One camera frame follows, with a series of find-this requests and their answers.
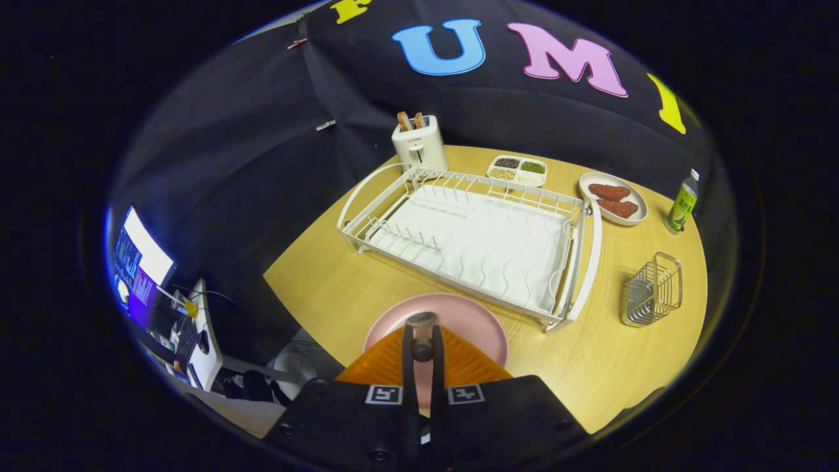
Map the cream plate with meat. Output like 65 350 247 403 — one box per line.
579 172 649 227

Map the pink plate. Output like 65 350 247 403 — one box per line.
364 293 509 411

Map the white divided snack tray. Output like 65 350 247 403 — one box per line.
486 155 547 187

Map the computer monitor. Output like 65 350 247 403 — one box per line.
113 206 176 332

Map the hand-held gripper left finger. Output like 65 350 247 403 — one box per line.
262 323 422 470

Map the black backdrop cloth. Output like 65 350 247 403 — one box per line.
108 0 715 368

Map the white wire dish rack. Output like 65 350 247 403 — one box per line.
337 164 602 334

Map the green label drink bottle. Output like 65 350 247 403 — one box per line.
664 169 700 235

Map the wooden handled spoon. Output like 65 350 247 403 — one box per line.
405 311 440 363

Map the metal wire basket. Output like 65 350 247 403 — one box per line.
621 252 683 327

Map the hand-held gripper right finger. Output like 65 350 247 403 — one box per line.
429 324 589 470

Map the white side desk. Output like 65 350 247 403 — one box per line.
187 279 224 392

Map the white toaster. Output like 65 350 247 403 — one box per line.
391 114 448 172

